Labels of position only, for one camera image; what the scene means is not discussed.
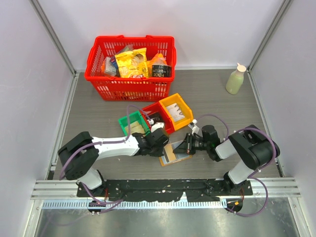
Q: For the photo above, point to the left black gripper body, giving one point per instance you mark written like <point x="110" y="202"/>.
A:
<point x="157" y="150"/>

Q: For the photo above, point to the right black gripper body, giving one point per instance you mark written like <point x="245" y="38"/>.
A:
<point x="194" y="143"/>

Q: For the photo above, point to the yellow leather card holder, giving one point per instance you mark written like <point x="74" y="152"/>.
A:
<point x="169" y="157"/>

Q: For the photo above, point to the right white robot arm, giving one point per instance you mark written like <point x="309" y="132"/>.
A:
<point x="255" y="149"/>

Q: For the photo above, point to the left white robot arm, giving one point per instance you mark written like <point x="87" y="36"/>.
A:
<point x="78" y="155"/>

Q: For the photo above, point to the gold card in green bin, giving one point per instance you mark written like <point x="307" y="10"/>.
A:
<point x="134" y="127"/>

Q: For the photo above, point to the black card in red bin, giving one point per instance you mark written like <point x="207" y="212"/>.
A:
<point x="155" y="118"/>

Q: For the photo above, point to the white card in yellow bin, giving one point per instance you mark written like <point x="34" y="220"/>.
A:
<point x="175" y="112"/>

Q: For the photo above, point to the red plastic bin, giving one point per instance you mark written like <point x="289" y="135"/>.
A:
<point x="158" y="108"/>

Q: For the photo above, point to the green plastic bin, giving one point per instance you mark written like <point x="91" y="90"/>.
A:
<point x="133" y="117"/>

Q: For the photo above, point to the yellow plastic bin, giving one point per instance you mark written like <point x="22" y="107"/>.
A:
<point x="176" y="98"/>

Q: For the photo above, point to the green lotion bottle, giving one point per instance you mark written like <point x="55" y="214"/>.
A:
<point x="236" y="79"/>

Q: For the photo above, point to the red plastic shopping basket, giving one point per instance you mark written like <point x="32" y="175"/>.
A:
<point x="131" y="89"/>

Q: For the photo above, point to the black face cream jar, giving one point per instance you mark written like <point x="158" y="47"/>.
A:
<point x="161" y="71"/>

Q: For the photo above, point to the yellow snack bag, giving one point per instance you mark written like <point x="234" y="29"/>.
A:
<point x="133" y="64"/>

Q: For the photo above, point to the orange snack packet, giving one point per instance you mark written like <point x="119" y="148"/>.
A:
<point x="158" y="59"/>

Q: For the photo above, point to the grey boxed item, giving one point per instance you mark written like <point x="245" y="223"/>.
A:
<point x="107" y="68"/>

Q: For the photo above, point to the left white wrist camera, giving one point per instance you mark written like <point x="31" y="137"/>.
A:
<point x="155" y="125"/>

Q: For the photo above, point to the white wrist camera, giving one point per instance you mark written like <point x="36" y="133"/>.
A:
<point x="193" y="126"/>
<point x="155" y="125"/>

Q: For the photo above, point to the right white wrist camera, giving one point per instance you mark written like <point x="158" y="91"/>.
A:
<point x="193" y="126"/>

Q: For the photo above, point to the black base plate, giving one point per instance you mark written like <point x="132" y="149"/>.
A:
<point x="168" y="190"/>

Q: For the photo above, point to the white slotted cable duct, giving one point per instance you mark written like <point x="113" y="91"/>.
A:
<point x="85" y="203"/>

